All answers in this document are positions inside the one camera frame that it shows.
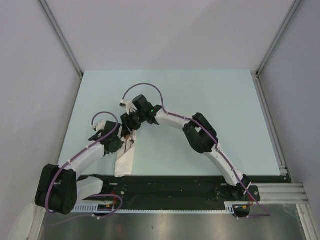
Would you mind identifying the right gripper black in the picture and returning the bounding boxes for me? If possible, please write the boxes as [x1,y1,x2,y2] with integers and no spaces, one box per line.
[121,110,147,137]

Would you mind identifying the silver fork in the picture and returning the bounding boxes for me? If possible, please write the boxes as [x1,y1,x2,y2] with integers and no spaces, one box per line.
[129,131,137,150]

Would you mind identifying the copper spoon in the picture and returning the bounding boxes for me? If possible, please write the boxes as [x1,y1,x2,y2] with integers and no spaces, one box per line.
[124,135,131,153]

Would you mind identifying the white cloth napkin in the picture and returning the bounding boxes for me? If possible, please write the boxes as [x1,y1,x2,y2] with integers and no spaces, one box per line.
[114,137,137,178]

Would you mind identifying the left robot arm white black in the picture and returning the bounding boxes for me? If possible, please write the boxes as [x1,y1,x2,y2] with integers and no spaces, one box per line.
[34,120,124,215]

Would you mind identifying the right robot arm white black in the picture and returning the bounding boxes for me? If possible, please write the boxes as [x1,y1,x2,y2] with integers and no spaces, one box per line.
[119,94,252,201]

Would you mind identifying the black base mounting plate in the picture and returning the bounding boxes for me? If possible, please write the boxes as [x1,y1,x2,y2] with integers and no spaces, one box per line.
[94,174,288,210]

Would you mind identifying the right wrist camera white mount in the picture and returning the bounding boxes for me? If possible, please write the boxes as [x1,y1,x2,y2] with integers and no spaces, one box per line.
[119,99,135,115]

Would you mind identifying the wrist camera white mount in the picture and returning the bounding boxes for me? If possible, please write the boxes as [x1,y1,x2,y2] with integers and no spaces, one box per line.
[119,99,135,115]
[91,120,106,132]

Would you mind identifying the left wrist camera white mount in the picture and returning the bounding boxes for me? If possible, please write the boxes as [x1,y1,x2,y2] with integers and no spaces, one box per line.
[91,120,106,132]

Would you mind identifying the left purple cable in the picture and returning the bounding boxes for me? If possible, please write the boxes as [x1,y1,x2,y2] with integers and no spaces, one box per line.
[46,111,124,226]

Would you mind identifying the purple cable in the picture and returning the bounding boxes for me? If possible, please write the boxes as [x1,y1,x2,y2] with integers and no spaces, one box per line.
[46,111,124,226]
[121,83,272,217]

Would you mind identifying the left aluminium frame post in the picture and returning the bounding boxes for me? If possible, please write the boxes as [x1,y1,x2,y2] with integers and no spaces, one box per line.
[36,0,84,77]

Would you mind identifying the aluminium frame post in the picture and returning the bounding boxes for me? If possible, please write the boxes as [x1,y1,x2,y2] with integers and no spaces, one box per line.
[255,0,304,77]
[36,0,84,77]

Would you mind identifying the white slotted cable duct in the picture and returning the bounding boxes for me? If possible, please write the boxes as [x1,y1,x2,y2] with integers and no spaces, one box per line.
[72,201,248,214]

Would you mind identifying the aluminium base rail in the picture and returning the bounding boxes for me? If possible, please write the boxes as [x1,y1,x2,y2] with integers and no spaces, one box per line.
[254,183,307,202]

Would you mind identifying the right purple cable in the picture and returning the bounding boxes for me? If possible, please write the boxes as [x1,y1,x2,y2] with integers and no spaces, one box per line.
[121,83,272,217]

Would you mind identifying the right aluminium frame post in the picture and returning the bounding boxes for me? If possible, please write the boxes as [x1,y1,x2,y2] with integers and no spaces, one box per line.
[255,0,304,77]

